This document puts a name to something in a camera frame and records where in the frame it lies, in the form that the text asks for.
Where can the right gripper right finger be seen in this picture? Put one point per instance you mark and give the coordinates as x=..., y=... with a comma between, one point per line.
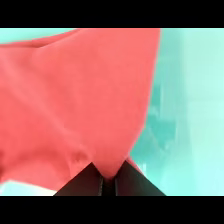
x=133, y=183

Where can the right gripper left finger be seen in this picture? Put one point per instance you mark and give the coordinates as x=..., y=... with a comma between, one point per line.
x=86, y=183

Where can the red T-shirt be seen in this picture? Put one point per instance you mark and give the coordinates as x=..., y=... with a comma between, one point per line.
x=76, y=100

